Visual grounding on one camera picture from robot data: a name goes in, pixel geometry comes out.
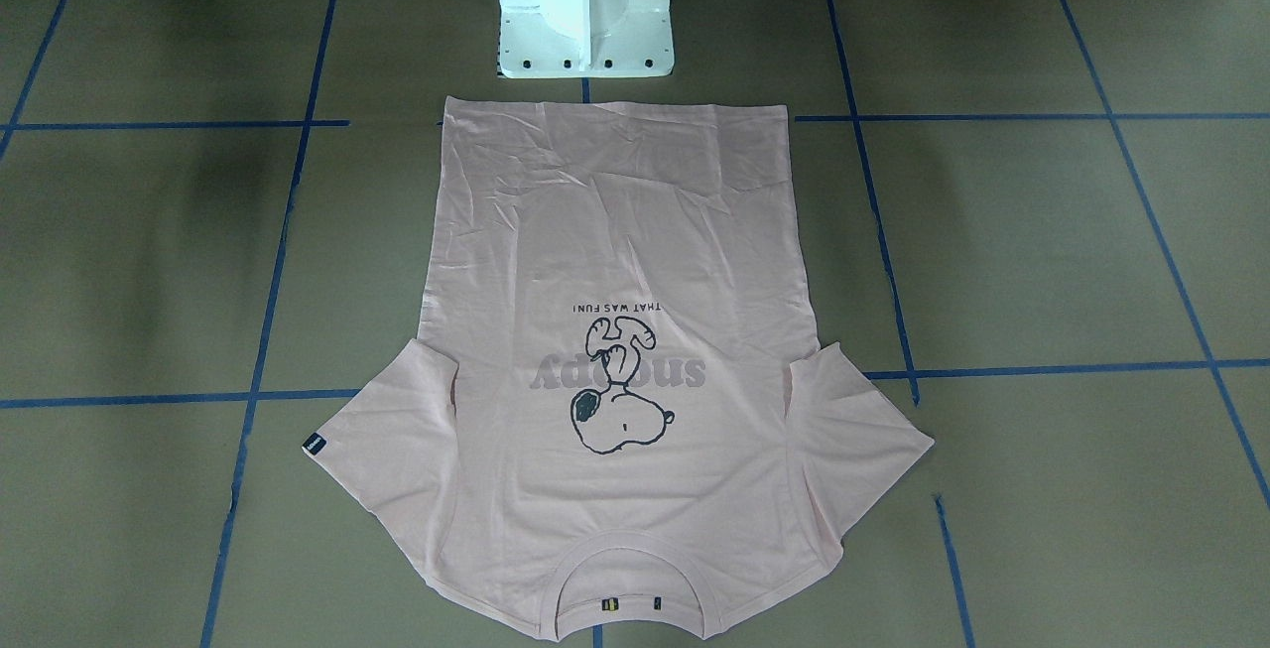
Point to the pink Snoopy t-shirt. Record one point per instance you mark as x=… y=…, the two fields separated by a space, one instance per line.
x=617 y=406

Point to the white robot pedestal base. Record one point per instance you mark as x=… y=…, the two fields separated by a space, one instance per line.
x=585 y=38

